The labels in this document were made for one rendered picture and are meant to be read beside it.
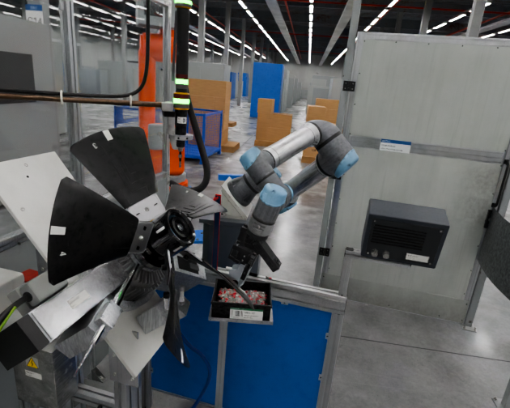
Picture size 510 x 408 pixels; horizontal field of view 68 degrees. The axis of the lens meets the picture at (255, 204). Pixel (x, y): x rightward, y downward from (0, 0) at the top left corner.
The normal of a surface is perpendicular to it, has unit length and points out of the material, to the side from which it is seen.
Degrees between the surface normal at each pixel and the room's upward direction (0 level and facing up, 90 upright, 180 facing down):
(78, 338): 102
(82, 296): 50
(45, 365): 90
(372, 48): 90
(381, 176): 91
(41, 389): 90
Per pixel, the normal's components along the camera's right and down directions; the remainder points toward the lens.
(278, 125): -0.11, 0.30
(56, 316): 0.79, -0.49
